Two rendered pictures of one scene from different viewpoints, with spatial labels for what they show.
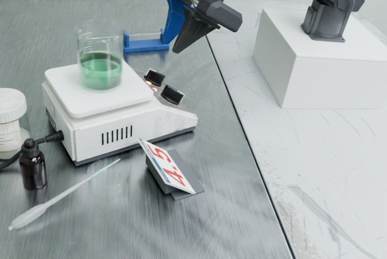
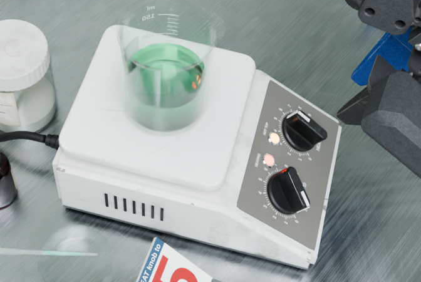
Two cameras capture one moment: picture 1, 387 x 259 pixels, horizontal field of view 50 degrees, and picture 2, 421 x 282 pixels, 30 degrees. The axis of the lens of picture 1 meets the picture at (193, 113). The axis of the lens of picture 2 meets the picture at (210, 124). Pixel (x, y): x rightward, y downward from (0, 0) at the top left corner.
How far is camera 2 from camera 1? 35 cm
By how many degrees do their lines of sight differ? 37
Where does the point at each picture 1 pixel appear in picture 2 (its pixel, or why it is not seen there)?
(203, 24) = not seen: hidden behind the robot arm
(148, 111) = (197, 206)
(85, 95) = (113, 117)
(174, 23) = (388, 57)
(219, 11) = (389, 133)
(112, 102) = (133, 160)
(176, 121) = (260, 244)
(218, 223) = not seen: outside the picture
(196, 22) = not seen: hidden behind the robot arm
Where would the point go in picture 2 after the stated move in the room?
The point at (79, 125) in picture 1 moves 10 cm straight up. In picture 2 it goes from (68, 165) to (54, 80)
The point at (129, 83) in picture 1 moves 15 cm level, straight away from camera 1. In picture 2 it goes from (204, 136) to (327, 19)
